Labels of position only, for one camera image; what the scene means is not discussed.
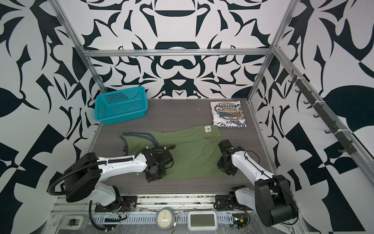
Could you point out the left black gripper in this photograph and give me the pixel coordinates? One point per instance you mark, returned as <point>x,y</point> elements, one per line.
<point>151,178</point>

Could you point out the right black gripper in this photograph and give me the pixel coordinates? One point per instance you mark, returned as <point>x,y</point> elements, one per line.
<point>219,163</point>

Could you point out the green tank top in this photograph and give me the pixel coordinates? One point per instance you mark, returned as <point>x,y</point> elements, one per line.
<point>195,155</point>

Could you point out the white tank top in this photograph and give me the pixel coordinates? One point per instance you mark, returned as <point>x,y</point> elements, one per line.
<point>228,114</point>

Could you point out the teal plastic basket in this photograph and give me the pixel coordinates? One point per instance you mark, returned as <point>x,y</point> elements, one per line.
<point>119,106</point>

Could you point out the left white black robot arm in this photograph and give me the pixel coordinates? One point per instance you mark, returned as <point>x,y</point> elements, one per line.
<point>85,178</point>

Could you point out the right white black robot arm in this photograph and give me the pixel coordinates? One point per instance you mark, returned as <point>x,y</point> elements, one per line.
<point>271,198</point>

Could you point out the round analog clock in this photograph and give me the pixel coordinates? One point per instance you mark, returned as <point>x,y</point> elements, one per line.
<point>165,219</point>

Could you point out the small green circuit board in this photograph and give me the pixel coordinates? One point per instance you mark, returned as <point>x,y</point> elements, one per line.
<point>240,220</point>

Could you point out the white digital display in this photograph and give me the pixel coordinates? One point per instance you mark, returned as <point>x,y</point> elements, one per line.
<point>202,221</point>

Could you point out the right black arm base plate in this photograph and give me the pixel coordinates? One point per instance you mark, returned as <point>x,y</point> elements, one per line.
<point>225,203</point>

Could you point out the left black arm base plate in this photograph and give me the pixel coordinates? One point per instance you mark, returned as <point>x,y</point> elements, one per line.
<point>123,204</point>

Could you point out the black wall hook rail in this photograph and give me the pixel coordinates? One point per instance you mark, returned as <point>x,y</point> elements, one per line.
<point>325,113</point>

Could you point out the horizontal aluminium frame bar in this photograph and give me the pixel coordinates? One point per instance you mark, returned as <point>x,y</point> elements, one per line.
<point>176,52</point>

